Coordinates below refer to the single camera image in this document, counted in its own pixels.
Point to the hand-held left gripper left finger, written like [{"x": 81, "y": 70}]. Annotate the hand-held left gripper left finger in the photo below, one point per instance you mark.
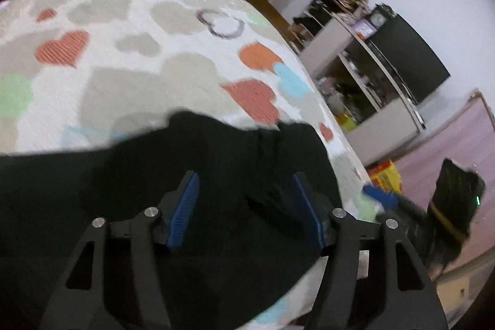
[{"x": 183, "y": 210}]

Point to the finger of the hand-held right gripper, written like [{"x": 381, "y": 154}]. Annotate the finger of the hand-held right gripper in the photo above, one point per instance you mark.
[{"x": 381, "y": 195}]

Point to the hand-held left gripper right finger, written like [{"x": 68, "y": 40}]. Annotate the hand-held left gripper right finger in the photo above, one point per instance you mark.
[{"x": 309, "y": 210}]

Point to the black pants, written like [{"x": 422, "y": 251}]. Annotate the black pants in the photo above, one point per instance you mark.
[{"x": 135, "y": 167}]

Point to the yellow box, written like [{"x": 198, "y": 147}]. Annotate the yellow box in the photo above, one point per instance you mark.
[{"x": 384, "y": 177}]

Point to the cluttered white shelf unit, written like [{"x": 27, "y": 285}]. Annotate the cluttered white shelf unit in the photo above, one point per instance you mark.
[{"x": 359, "y": 82}]

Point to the quilted heart-pattern blanket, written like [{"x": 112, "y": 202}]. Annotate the quilted heart-pattern blanket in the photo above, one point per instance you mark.
[{"x": 154, "y": 75}]

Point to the black television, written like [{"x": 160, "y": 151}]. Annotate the black television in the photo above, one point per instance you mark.
[{"x": 410, "y": 57}]

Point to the small desk clock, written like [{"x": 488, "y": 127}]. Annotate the small desk clock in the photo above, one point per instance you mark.
[{"x": 377, "y": 17}]

